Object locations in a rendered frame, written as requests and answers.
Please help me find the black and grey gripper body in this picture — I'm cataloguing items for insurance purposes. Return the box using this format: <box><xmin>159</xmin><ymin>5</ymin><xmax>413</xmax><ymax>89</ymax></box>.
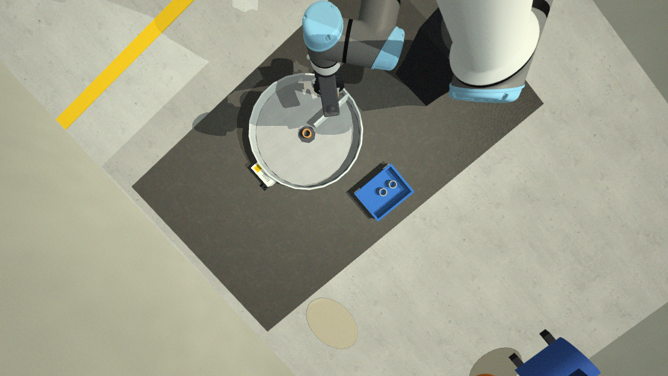
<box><xmin>314</xmin><ymin>68</ymin><xmax>342</xmax><ymax>90</ymax></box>

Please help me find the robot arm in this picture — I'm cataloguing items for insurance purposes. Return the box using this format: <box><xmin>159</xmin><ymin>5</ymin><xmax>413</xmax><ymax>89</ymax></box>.
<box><xmin>302</xmin><ymin>0</ymin><xmax>553</xmax><ymax>117</ymax></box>

